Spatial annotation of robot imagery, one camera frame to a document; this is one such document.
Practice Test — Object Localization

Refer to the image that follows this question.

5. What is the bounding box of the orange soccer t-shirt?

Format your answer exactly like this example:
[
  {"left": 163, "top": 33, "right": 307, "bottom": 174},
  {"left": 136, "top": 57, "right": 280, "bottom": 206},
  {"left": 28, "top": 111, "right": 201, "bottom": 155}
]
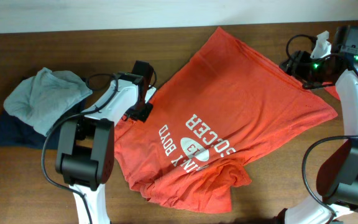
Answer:
[{"left": 114, "top": 29, "right": 337, "bottom": 213}]

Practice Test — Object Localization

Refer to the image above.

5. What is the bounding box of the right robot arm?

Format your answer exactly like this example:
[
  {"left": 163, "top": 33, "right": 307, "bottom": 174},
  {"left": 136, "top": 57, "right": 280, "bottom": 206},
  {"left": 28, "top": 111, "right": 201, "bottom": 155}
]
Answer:
[{"left": 272, "top": 26, "right": 358, "bottom": 223}]

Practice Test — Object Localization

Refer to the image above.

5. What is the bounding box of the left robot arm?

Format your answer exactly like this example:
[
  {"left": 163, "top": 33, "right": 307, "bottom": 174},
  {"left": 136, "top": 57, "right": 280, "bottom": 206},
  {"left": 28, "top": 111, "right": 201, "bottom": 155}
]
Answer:
[{"left": 55, "top": 61, "right": 157, "bottom": 223}]

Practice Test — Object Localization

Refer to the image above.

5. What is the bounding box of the light grey folded shirt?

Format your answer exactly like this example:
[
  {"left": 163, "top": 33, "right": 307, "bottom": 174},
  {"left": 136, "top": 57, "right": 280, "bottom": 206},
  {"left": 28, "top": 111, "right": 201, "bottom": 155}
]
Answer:
[{"left": 4, "top": 67, "right": 93, "bottom": 136}]

